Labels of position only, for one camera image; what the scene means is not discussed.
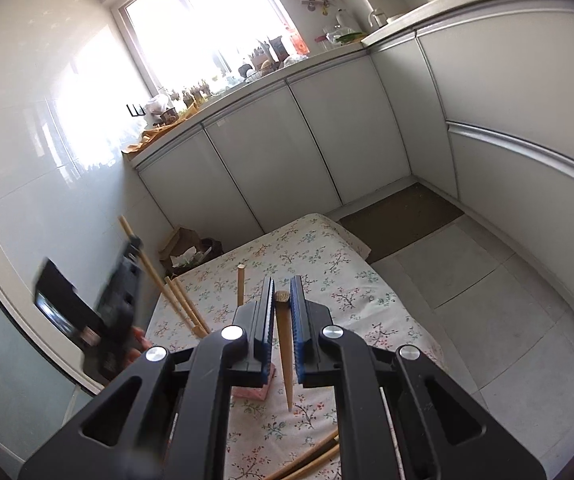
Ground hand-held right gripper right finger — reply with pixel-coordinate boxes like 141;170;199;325
289;275;548;480

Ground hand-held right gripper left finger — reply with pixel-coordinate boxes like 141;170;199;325
17;276;275;480

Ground pink perforated utensil holder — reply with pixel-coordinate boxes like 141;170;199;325
231;364;274;402

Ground pile of wooden chopsticks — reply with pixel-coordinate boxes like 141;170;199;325
264;427;341;480

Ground person's left hand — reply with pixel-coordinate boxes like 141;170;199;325
126;326;152;367

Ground floral tablecloth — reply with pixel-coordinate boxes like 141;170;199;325
144;212;442;480

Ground brown cardboard box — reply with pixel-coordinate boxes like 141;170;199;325
158;226;225;273

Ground brown floor mat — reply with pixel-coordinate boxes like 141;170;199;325
339;182;465;261

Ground white kitchen base cabinets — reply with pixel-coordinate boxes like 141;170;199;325
134;0;574;281

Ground row of small figurines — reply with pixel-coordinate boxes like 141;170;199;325
157;77;218;111

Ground orange packet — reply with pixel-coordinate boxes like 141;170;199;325
289;30;311;57

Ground glass kettle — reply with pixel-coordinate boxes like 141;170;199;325
327;9;363;44

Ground bright window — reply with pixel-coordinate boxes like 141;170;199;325
112;0;298;111

